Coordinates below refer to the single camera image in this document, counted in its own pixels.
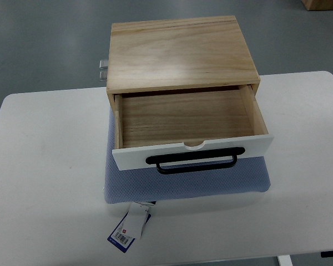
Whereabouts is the wooden drawer cabinet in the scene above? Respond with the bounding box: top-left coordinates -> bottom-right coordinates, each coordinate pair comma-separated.
106,16 -> 260,109

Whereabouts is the black table control panel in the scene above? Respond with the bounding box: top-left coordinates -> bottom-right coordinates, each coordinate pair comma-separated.
320,250 -> 333,258

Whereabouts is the grey metal bracket upper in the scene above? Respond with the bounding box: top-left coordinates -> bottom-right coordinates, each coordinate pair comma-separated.
99,59 -> 109,69

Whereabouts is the grey metal bracket lower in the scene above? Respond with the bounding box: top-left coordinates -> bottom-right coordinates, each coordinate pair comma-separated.
99,70 -> 108,81

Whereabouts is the white table leg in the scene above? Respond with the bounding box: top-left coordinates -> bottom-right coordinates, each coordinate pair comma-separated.
277,255 -> 293,266

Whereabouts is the blue textured cushion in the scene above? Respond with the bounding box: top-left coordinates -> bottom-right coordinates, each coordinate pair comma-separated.
104,114 -> 271,204

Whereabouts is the white top drawer black handle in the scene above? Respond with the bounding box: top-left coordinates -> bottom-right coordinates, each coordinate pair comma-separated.
112,85 -> 273,175

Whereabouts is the wooden box in corner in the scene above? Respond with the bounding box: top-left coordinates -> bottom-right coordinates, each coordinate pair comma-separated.
301,0 -> 333,11

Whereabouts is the grey metal bracket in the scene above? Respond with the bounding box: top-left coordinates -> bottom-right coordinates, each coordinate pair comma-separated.
99,70 -> 108,81
99,59 -> 109,69

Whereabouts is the white blue product tag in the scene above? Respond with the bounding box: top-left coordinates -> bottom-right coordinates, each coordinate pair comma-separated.
107,201 -> 156,253

